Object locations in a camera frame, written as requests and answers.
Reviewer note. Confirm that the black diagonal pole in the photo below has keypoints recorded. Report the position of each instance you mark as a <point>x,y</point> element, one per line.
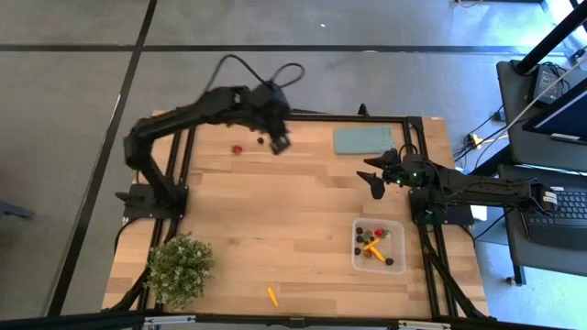
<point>550,41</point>

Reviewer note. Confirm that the silver bracket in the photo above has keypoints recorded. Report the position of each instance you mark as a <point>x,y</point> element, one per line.
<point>424,325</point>
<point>169,320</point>

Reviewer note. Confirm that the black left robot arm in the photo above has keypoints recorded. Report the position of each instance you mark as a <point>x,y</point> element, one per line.
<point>183,114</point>

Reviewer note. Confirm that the white power strip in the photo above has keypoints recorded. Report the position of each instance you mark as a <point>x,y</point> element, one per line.
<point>481,213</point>

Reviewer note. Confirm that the dark grey desk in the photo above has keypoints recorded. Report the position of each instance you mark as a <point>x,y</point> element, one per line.
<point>518,256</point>
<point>518,137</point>

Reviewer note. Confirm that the black aluminium table frame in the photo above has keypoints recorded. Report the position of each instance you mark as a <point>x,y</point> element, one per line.
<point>344,117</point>

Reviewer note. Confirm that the green artificial potted plant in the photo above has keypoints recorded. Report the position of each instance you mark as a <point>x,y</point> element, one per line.
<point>179,270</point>

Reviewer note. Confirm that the clear plastic container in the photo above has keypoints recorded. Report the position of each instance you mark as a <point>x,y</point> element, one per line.
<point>396,270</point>

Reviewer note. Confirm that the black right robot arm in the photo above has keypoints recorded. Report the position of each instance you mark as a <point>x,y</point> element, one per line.
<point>481,194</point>

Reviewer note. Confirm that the black computer monitor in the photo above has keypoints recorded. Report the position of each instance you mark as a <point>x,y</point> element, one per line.
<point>568,119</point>

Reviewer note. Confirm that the black power adaptor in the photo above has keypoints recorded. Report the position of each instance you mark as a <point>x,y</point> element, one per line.
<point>548,82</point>

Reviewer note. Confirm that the black keyboard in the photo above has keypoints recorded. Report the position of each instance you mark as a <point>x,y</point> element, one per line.
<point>568,215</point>

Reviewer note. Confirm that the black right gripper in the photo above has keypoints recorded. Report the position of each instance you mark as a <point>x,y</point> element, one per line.
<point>410,172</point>

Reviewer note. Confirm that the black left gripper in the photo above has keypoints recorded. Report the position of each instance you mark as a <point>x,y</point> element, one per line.
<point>270,110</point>

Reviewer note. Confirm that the grey chair base leg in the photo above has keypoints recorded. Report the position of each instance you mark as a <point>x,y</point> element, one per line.
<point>14,212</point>

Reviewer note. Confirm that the yellow plug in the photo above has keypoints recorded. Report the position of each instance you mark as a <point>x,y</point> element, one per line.
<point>475,139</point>

